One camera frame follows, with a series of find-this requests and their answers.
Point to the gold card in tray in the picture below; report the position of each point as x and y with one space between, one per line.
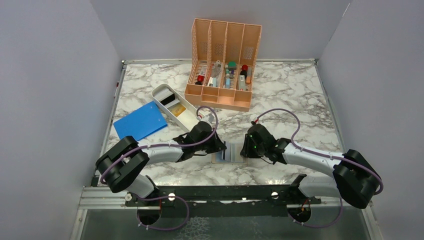
177 109

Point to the white oblong tray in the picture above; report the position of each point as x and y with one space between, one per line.
188 119

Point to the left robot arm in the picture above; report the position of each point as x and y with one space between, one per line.
120 167

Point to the white card in tray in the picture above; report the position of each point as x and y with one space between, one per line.
163 94

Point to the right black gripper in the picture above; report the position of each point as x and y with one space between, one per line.
246 150

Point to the beige card holder wallet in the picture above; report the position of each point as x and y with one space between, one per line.
240 160

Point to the peach desk organizer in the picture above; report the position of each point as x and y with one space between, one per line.
214 43

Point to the orange marker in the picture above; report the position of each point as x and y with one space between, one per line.
249 76

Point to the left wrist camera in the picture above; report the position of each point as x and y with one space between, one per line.
210 118

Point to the blue notebook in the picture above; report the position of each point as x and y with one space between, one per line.
141 123

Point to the red black bottle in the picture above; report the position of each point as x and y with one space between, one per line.
244 70

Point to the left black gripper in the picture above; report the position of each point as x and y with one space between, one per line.
217 144

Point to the black card in tray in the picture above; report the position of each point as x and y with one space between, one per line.
168 99

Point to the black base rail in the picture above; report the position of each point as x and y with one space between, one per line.
221 201

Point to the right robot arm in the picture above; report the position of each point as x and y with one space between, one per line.
345 175

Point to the red capped item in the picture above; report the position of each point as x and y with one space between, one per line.
200 80

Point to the green capped bottle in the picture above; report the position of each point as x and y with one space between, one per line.
232 65

